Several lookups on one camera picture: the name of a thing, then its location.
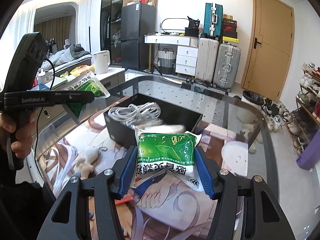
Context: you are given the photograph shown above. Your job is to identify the green white medicine pouch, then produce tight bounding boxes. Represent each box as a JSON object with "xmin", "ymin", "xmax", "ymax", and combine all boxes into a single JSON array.
[{"xmin": 131, "ymin": 130, "xmax": 203, "ymax": 192}]

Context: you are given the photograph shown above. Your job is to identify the teal suitcase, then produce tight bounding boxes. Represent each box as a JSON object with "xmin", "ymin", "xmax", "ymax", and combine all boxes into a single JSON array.
[{"xmin": 203, "ymin": 3, "xmax": 223, "ymax": 41}]

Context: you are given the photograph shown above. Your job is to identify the coiled white cable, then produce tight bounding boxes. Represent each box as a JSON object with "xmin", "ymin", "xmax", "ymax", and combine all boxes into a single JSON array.
[{"xmin": 107, "ymin": 101, "xmax": 162, "ymax": 126}]

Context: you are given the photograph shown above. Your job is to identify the bed with clothes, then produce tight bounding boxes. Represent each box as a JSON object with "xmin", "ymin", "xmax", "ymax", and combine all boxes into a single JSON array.
[{"xmin": 48, "ymin": 43, "xmax": 92, "ymax": 73}]

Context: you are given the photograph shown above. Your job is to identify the white electric kettle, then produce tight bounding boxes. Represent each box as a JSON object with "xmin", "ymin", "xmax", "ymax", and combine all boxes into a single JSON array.
[{"xmin": 93, "ymin": 50, "xmax": 111, "ymax": 75}]

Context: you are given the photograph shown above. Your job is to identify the stacked shoe boxes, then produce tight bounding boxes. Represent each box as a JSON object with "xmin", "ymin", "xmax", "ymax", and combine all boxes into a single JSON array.
[{"xmin": 222, "ymin": 14, "xmax": 239, "ymax": 46}]

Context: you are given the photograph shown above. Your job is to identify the anime printed desk mat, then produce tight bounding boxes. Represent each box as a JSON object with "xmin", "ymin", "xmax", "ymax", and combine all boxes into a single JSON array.
[{"xmin": 37, "ymin": 119, "xmax": 251, "ymax": 240}]

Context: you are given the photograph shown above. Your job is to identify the white plush toy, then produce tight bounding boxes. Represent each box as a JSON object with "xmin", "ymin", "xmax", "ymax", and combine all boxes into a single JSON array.
[{"xmin": 72, "ymin": 146, "xmax": 108, "ymax": 180}]

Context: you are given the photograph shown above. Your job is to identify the oval black frame mirror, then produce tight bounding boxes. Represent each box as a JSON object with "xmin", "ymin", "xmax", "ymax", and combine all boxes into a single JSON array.
[{"xmin": 159, "ymin": 18, "xmax": 189, "ymax": 34}]

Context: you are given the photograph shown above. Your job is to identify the purple yoga mat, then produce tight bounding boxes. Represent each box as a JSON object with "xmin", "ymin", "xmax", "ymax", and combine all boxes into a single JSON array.
[{"xmin": 296, "ymin": 137, "xmax": 319, "ymax": 170}]

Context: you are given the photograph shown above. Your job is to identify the white red tissue pack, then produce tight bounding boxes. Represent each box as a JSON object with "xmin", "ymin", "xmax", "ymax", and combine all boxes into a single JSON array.
[{"xmin": 115, "ymin": 194, "xmax": 134, "ymax": 205}]

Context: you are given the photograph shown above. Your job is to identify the woven storage basket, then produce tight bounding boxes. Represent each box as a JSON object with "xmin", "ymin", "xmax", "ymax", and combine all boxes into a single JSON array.
[{"xmin": 157, "ymin": 48, "xmax": 176, "ymax": 74}]

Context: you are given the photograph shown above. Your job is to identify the white drawer desk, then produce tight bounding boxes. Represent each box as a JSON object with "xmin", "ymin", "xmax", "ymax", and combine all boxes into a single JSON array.
[{"xmin": 144, "ymin": 34, "xmax": 199, "ymax": 77}]

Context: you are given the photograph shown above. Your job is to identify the person's left hand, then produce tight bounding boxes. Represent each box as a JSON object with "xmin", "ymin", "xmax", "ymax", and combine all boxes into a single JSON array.
[{"xmin": 1, "ymin": 111, "xmax": 36, "ymax": 159}]

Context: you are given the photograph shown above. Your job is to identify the wooden door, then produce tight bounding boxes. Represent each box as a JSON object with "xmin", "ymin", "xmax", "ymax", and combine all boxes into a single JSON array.
[{"xmin": 241, "ymin": 0, "xmax": 295, "ymax": 102}]

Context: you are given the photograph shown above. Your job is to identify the silver suitcase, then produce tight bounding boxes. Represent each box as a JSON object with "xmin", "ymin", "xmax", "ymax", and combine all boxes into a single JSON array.
[{"xmin": 213, "ymin": 44, "xmax": 241, "ymax": 92}]

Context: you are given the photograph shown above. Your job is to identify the grey side cabinet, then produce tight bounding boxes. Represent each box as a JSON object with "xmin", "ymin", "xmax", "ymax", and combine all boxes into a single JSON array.
[{"xmin": 38, "ymin": 67, "xmax": 125, "ymax": 132}]

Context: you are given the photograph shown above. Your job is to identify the shoe rack with shoes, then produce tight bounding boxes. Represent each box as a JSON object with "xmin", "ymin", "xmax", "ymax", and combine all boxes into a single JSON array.
[{"xmin": 281, "ymin": 62, "xmax": 319, "ymax": 155}]

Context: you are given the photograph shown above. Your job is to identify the white suitcase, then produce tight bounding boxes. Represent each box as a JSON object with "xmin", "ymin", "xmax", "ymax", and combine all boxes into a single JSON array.
[{"xmin": 195, "ymin": 38, "xmax": 220, "ymax": 83}]

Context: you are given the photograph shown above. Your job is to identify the black refrigerator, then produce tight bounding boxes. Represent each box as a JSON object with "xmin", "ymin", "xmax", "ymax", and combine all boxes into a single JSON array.
[{"xmin": 120, "ymin": 2, "xmax": 157, "ymax": 70}]

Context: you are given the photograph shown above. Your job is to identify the snack bags on cabinet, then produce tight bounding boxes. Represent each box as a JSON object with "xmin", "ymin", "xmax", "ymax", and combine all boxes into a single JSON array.
[{"xmin": 60, "ymin": 64, "xmax": 95, "ymax": 79}]

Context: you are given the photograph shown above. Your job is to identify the black cardboard box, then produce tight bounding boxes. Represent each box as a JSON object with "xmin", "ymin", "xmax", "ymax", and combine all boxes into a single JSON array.
[{"xmin": 104, "ymin": 94, "xmax": 202, "ymax": 148}]

